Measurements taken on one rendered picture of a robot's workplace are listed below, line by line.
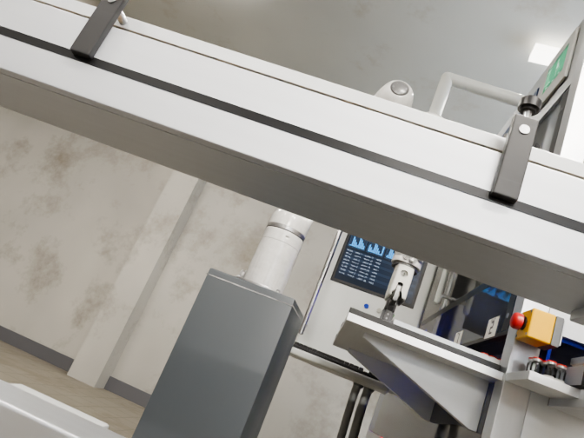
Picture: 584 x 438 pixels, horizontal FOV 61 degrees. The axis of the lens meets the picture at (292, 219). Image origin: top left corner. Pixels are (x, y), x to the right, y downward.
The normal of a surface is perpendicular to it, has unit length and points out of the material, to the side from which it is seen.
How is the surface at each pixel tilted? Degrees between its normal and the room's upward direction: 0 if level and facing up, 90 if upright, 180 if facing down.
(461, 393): 90
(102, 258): 90
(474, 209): 90
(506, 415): 90
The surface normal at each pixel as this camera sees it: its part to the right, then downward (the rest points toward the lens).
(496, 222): -0.03, -0.33
